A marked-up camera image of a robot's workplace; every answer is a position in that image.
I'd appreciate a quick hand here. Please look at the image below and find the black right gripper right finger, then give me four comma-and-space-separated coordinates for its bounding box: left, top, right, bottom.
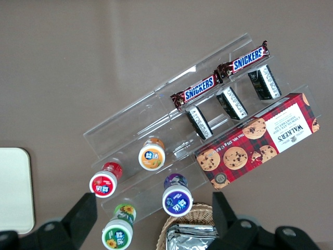
212, 192, 264, 250

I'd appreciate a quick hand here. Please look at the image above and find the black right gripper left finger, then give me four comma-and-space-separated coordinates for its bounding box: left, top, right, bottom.
36, 192, 98, 250

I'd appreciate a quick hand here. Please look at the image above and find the light wicker basket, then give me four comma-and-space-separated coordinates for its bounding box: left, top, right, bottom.
156, 203, 222, 250

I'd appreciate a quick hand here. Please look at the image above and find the cream plastic tray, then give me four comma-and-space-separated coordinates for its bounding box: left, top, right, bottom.
0, 147, 35, 234

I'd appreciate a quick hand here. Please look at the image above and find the green lid gum bottle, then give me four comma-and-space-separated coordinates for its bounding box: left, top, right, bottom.
101, 203, 137, 250

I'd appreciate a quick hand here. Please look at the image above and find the stack of foil trays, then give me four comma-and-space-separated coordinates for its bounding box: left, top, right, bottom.
165, 223, 221, 250

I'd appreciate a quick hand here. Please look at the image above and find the red lid gum bottle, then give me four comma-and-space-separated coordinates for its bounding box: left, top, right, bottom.
88, 161, 124, 199

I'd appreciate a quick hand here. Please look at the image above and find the blue lid gum bottle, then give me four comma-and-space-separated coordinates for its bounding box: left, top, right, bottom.
161, 172, 194, 218

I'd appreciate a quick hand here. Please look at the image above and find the red tartan cookie box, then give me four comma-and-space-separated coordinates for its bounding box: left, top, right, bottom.
193, 92, 321, 191

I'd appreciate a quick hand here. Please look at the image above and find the orange lid gum bottle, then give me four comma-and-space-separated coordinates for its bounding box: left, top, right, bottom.
137, 137, 167, 171

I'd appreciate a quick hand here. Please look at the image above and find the clear acrylic step display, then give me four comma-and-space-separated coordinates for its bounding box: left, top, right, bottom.
82, 32, 322, 225

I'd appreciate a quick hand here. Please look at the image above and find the small black white box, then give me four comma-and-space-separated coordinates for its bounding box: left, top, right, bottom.
185, 105, 214, 141
247, 64, 283, 101
215, 86, 249, 121

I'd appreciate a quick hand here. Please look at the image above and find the Snickers chocolate bar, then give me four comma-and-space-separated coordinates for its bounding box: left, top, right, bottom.
170, 73, 224, 110
216, 40, 271, 80

